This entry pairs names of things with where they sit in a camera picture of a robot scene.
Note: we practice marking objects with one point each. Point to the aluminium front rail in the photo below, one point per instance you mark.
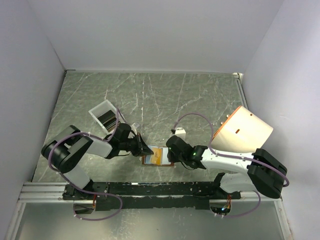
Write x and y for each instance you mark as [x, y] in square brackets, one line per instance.
[45, 192]

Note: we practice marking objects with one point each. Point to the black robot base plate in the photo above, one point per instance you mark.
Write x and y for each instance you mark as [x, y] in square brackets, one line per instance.
[139, 195]

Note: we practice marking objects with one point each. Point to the gold striped credit card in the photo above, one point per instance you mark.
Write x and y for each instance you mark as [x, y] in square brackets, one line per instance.
[110, 124]

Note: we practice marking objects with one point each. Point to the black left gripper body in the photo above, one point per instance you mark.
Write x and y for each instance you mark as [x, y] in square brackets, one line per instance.
[130, 144]

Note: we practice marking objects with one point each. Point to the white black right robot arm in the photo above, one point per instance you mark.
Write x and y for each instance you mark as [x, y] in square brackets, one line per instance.
[258, 171]

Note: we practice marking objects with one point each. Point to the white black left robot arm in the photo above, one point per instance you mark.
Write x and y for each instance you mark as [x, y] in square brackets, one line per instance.
[66, 149]

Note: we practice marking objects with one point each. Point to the orange credit card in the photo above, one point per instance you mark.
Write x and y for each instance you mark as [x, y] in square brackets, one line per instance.
[156, 157]

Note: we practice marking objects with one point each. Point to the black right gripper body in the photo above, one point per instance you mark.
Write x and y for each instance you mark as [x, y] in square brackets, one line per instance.
[173, 158]

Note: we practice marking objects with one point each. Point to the white card box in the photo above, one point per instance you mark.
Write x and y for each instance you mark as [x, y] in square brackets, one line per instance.
[102, 112]

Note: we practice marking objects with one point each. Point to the brown leather card holder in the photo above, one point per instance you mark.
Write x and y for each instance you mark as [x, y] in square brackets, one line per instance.
[145, 160]

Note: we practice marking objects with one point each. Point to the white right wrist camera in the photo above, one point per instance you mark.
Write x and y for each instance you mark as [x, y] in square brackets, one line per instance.
[179, 132]

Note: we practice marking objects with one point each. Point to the white cylinder with wooden base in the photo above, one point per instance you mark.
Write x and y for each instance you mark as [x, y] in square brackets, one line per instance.
[241, 132]

